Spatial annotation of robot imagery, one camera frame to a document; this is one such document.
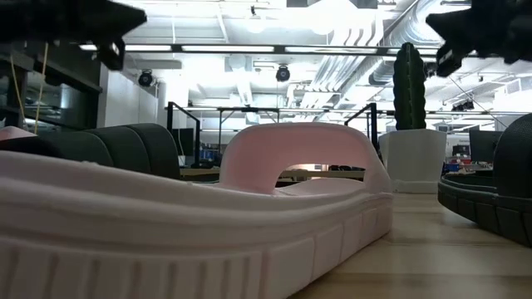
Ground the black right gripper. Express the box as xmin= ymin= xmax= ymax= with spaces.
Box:
xmin=426 ymin=0 xmax=532 ymax=78

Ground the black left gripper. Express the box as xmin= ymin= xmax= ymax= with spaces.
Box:
xmin=0 ymin=0 xmax=147 ymax=71

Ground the black foam slide sandal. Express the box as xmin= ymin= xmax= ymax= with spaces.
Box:
xmin=437 ymin=111 xmax=532 ymax=249
xmin=0 ymin=122 xmax=182 ymax=182

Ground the pink foam slide sandal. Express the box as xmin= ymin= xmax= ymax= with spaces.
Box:
xmin=0 ymin=126 xmax=37 ymax=143
xmin=0 ymin=121 xmax=394 ymax=299

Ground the black shelving unit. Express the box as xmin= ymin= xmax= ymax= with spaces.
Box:
xmin=0 ymin=41 xmax=103 ymax=130

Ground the green columnar cactus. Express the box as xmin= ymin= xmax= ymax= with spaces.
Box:
xmin=392 ymin=41 xmax=428 ymax=131

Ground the dark computer monitor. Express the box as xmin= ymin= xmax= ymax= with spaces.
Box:
xmin=469 ymin=130 xmax=504 ymax=163
xmin=172 ymin=127 xmax=195 ymax=157

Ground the white hexagonal plant pot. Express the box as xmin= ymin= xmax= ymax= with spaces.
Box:
xmin=377 ymin=128 xmax=448 ymax=194

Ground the long wooden table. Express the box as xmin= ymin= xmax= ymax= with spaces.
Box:
xmin=180 ymin=167 xmax=367 ymax=184

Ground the yellow cable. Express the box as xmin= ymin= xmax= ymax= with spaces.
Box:
xmin=8 ymin=41 xmax=50 ymax=135

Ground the black wire shoe shelf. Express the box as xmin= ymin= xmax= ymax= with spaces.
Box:
xmin=165 ymin=101 xmax=383 ymax=169

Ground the black workstation frame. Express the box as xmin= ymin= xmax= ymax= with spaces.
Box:
xmin=165 ymin=105 xmax=532 ymax=167

